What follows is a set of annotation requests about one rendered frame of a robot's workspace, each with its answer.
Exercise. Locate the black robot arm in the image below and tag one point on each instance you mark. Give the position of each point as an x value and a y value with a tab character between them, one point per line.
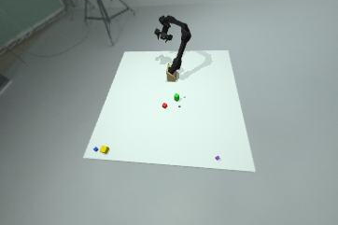
185	38

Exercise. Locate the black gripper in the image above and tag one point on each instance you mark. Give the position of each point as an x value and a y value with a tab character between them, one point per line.
157	33

